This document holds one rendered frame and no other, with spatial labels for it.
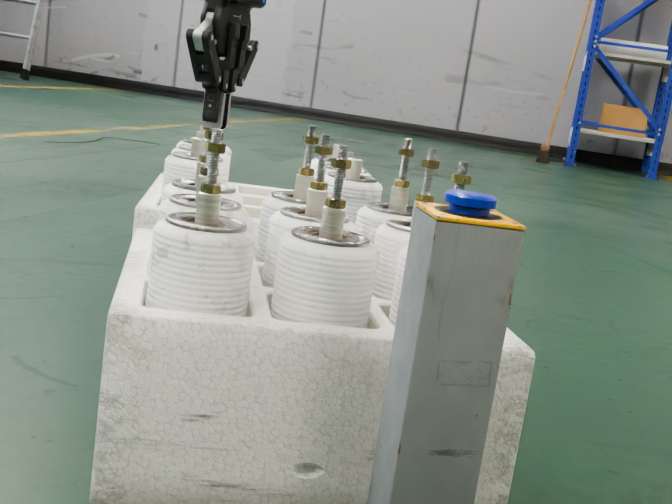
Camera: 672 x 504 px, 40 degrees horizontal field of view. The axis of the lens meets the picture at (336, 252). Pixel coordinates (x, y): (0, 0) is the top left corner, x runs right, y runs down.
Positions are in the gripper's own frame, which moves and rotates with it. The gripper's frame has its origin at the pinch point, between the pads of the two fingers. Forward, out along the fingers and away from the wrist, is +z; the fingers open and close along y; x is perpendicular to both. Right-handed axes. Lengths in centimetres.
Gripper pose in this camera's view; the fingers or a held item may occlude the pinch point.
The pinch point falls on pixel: (216, 109)
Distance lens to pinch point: 96.9
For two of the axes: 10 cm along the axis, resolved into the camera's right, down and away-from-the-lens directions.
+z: -1.4, 9.7, 1.9
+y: 3.1, -1.4, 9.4
